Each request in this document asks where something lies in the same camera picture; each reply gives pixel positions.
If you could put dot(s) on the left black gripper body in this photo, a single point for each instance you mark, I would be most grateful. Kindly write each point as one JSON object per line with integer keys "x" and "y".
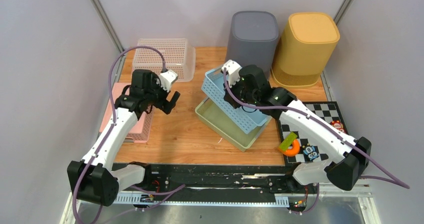
{"x": 159, "y": 95}

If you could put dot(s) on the blue white small toy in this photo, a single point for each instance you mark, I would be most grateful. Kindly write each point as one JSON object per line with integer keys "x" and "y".
{"x": 310, "y": 152}

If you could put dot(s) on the right corner metal post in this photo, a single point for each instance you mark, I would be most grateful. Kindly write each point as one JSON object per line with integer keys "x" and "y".
{"x": 341, "y": 11}

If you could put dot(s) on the black white checkerboard mat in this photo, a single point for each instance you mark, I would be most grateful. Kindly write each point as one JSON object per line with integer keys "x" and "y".
{"x": 328, "y": 111}

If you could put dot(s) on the white perforated basket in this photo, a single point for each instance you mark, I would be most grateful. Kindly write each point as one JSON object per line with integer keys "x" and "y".
{"x": 178, "y": 53}

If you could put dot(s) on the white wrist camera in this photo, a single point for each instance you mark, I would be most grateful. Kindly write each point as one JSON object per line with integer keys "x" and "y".
{"x": 167, "y": 79}
{"x": 231, "y": 69}

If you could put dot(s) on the left corner metal post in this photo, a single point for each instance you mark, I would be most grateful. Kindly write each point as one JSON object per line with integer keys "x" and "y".
{"x": 107, "y": 24}

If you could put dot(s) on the green orange toy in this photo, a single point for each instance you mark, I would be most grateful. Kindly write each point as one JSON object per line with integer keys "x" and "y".
{"x": 290, "y": 146}

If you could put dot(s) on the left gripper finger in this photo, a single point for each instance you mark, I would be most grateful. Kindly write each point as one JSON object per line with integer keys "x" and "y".
{"x": 166, "y": 107}
{"x": 173, "y": 101}

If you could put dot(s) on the grey slatted waste bin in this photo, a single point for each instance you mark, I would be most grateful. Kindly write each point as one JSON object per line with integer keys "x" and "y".
{"x": 253, "y": 38}

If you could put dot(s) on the corner metal post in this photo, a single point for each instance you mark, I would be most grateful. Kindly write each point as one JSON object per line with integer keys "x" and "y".
{"x": 107, "y": 24}
{"x": 341, "y": 11}

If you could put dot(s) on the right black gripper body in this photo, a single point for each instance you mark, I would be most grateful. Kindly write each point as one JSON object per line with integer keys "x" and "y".
{"x": 248, "y": 97}

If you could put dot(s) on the pink perforated basket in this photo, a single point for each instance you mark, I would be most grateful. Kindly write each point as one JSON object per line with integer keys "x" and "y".
{"x": 141, "y": 131}

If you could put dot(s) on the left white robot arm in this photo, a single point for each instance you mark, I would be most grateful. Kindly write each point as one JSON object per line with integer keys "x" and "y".
{"x": 92, "y": 179}

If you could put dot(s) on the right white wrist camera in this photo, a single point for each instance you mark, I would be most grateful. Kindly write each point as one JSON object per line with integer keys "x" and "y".
{"x": 231, "y": 69}

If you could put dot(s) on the yellow slatted waste bin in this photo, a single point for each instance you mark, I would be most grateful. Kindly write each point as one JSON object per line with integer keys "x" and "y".
{"x": 305, "y": 47}

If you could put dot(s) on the blue perforated basket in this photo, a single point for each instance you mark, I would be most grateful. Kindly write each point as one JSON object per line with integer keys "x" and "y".
{"x": 245, "y": 118}

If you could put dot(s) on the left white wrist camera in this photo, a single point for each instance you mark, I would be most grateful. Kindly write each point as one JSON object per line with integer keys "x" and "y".
{"x": 167, "y": 79}

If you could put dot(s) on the red round toy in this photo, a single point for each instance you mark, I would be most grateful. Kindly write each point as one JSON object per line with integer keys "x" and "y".
{"x": 337, "y": 124}

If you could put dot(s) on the green perforated basket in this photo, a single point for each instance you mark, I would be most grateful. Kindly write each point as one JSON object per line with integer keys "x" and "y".
{"x": 213, "y": 117}

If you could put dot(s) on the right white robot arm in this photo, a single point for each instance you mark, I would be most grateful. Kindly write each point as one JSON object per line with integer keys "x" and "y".
{"x": 347, "y": 156}

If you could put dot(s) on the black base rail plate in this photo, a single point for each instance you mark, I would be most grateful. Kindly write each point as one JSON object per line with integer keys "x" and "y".
{"x": 222, "y": 185}

